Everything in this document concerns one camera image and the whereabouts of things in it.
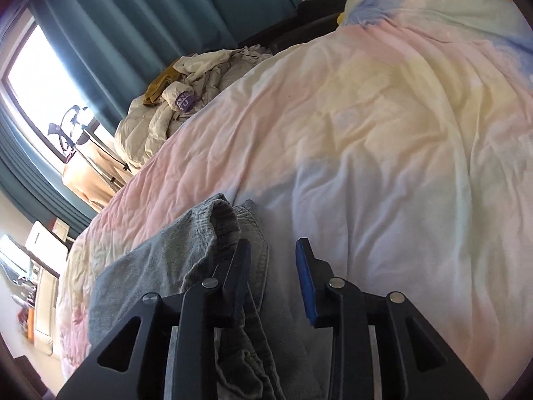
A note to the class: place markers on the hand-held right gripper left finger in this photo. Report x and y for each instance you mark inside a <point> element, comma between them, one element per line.
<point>239,266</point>

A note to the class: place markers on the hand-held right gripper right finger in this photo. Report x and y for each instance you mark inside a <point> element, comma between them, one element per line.
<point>306,283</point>

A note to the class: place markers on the grey denim garment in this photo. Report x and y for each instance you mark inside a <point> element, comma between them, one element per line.
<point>166,258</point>

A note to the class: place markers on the pile of light clothes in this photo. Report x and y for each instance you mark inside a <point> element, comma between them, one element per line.
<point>216,71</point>

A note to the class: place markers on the pastel patterned duvet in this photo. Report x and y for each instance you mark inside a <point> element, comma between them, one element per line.
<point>374,133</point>

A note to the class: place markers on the white down jacket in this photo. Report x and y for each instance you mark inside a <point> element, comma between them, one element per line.
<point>141,133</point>

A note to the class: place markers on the peach sweater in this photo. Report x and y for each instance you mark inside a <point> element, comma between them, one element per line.
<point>83,179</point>

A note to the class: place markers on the mustard yellow garment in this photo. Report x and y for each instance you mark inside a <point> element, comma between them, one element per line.
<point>160,85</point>

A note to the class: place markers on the cream dressing table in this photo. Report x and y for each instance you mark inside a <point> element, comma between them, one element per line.
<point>43,300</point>

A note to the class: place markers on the white backed chair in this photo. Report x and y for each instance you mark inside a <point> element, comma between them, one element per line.
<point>41,237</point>

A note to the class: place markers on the orange tray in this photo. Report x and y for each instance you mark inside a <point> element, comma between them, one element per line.
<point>30,325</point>

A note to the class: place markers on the garment steamer stand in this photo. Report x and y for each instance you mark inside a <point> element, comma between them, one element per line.
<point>68,129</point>

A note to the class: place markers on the row of cosmetic bottles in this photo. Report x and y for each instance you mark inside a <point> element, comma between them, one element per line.
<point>18,271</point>

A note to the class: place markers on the narrow teal curtain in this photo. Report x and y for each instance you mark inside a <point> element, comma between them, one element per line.
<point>25,183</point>

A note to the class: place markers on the wide teal curtain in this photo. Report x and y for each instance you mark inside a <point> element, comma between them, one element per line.
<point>145,16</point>

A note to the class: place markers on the yellow plush toy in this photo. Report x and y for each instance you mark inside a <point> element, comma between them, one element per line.
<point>340,18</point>

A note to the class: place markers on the black leather sofa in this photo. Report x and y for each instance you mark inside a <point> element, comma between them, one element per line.
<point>316,8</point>

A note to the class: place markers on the window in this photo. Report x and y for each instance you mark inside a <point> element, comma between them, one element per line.
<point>37,75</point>

